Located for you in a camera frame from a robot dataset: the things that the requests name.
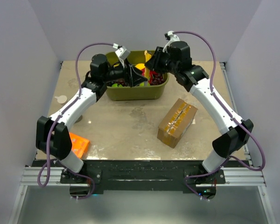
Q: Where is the green lime fruit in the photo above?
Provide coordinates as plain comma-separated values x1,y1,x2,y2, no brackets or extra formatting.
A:
112,83,122,88

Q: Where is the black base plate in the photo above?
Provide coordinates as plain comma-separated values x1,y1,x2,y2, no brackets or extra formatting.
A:
32,159,227,194

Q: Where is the bottle with beige cap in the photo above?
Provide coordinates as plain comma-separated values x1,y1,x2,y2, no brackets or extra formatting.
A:
54,95,68,105

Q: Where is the brown taped cardboard box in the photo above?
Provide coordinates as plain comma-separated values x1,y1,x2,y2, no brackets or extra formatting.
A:
157,98,198,148

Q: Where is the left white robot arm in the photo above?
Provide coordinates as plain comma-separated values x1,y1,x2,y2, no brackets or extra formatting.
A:
36,54,147,183

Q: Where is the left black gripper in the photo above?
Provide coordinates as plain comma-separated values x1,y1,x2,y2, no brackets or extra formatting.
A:
102,58,147,87

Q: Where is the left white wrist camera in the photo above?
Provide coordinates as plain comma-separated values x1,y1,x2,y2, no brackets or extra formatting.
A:
113,43,130,62

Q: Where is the yellow utility knife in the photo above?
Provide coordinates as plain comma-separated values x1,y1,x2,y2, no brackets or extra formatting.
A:
144,50,152,84

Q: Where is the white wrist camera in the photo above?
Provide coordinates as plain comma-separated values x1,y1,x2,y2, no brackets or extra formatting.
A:
162,31,180,53
113,43,130,62

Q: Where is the yellow lemon fruit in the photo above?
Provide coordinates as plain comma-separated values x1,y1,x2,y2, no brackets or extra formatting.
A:
135,63,145,70

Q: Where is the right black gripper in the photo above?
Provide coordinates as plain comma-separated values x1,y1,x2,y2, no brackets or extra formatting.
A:
146,46,179,75

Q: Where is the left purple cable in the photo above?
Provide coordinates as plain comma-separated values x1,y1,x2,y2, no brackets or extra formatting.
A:
37,42,119,200

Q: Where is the red grape bunch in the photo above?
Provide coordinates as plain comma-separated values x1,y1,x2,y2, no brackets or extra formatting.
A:
149,71,165,85

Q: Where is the olive green plastic bin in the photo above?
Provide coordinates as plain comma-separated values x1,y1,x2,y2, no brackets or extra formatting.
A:
106,50,169,101

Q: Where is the orange patterned block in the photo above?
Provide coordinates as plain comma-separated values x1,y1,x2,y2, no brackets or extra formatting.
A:
70,133,91,159

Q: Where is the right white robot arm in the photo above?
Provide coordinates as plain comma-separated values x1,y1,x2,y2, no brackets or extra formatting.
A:
145,41,253,183

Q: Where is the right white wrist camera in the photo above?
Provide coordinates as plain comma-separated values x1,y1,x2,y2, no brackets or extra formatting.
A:
162,31,180,53

